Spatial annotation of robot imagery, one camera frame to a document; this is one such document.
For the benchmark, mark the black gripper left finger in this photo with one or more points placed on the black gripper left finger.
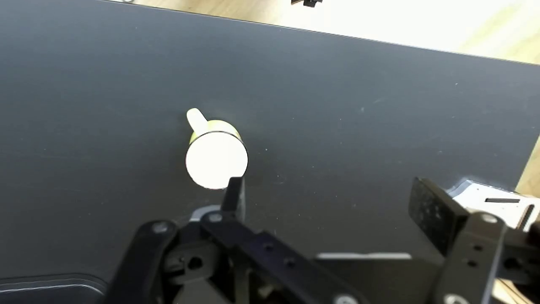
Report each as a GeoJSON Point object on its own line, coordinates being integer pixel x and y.
{"type": "Point", "coordinates": [265, 270]}

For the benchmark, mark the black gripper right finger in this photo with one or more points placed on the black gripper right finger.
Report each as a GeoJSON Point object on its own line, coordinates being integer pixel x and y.
{"type": "Point", "coordinates": [471, 245]}

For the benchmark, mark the yellow white enamel mug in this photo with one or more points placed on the yellow white enamel mug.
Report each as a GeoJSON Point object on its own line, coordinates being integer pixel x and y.
{"type": "Point", "coordinates": [217, 150]}

